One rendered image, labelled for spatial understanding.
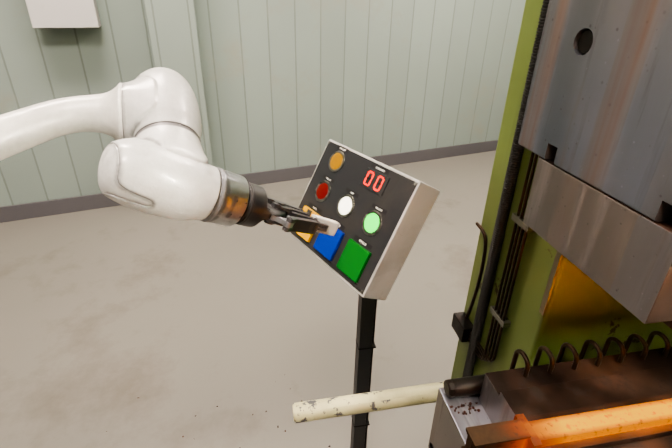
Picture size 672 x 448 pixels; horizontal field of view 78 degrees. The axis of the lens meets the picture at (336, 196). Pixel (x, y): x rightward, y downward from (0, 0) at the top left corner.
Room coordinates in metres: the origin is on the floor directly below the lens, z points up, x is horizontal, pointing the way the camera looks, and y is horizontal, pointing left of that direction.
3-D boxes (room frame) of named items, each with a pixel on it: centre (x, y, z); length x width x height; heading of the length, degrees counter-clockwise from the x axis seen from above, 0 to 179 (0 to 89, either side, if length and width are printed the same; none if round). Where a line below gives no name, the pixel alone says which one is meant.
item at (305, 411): (0.72, -0.12, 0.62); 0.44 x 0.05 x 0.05; 101
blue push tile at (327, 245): (0.86, 0.01, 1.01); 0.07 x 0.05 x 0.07; 36
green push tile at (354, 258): (0.78, -0.05, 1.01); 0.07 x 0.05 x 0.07; 36
